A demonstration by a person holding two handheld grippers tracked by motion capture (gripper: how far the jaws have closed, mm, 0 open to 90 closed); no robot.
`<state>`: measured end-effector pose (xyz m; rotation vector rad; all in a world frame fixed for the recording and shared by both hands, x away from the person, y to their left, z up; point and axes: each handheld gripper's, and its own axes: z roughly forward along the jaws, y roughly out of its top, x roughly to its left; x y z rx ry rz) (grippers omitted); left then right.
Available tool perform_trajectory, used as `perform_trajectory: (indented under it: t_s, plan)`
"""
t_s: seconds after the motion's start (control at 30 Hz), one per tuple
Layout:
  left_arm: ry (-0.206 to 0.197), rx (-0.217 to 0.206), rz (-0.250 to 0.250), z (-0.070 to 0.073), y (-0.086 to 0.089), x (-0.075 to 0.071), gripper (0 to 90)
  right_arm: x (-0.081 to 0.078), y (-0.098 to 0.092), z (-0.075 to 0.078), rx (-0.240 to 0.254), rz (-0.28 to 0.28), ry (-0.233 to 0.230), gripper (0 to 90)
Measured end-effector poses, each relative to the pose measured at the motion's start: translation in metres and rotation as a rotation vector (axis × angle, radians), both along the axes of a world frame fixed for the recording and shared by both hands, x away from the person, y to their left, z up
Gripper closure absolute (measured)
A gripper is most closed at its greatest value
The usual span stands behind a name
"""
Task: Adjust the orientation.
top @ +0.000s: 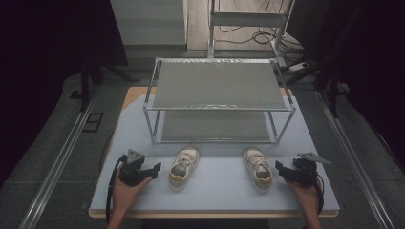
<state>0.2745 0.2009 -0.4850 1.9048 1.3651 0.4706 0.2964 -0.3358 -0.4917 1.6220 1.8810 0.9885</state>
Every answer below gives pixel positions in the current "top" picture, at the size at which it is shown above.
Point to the white power strip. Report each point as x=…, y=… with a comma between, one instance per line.
x=298, y=66

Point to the metal floor rail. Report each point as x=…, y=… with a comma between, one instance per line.
x=356, y=165
x=57, y=165

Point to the two-tier metal shoe rack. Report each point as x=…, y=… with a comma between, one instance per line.
x=219, y=86

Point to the dark curtain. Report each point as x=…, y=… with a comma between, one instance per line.
x=47, y=63
x=363, y=70

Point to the person's right hand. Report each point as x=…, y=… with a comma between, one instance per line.
x=305, y=195

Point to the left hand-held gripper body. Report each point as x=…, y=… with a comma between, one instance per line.
x=133, y=168

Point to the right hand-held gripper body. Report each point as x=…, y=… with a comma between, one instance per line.
x=304, y=171

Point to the person's left hand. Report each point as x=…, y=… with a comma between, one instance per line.
x=125, y=194

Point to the cream sneaker with orange sole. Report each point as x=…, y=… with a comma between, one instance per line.
x=183, y=168
x=258, y=170

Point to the black tripod stand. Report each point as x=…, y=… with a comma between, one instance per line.
x=90, y=79

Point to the light blue table mat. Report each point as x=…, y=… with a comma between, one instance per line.
x=216, y=197

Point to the white metal stand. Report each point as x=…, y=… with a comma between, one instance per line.
x=246, y=19

